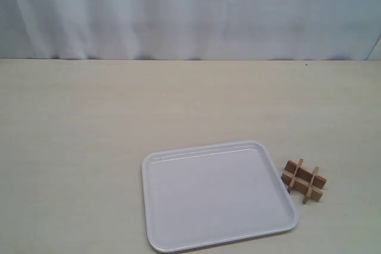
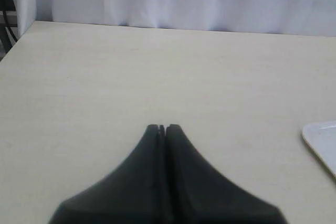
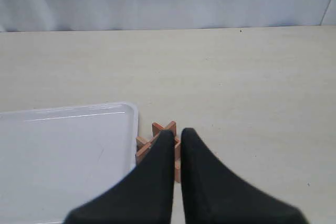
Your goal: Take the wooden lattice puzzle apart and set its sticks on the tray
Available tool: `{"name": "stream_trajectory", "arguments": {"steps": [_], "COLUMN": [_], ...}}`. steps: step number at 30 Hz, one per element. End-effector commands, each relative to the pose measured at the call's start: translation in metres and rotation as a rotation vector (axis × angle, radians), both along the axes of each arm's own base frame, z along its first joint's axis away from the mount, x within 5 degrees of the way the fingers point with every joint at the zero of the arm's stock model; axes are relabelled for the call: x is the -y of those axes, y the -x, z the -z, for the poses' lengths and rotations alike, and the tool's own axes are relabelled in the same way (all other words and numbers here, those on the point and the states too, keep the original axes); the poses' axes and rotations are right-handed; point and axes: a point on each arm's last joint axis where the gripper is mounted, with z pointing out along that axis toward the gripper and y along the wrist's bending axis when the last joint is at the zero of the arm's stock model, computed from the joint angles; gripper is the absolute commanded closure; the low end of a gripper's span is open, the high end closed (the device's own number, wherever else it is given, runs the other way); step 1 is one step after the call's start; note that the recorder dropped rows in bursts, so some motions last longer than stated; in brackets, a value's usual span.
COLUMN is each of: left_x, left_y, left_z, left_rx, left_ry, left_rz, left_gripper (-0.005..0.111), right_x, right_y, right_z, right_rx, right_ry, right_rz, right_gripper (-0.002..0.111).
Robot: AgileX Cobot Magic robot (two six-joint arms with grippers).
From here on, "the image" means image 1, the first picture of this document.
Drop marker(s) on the white plastic tray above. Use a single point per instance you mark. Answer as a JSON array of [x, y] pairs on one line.
[[210, 195]]

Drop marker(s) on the white curtain backdrop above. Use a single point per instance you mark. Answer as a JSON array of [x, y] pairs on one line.
[[191, 29]]

